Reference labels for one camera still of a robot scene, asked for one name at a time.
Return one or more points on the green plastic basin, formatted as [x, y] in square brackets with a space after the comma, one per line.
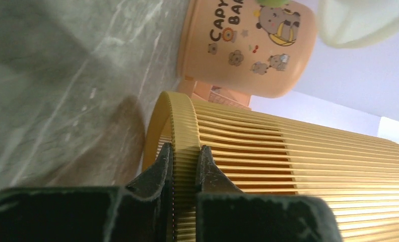
[273, 3]

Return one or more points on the white perforated basket tray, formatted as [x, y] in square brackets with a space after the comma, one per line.
[356, 24]

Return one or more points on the peach capybara plastic bucket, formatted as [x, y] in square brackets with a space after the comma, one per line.
[245, 46]

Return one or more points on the peach plastic desk organizer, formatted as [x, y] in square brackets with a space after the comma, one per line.
[207, 92]

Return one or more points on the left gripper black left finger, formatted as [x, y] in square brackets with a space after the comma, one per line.
[138, 211]

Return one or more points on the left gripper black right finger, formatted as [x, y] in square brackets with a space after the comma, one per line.
[226, 213]

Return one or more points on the yellow slotted waste basket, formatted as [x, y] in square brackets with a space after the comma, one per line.
[358, 175]

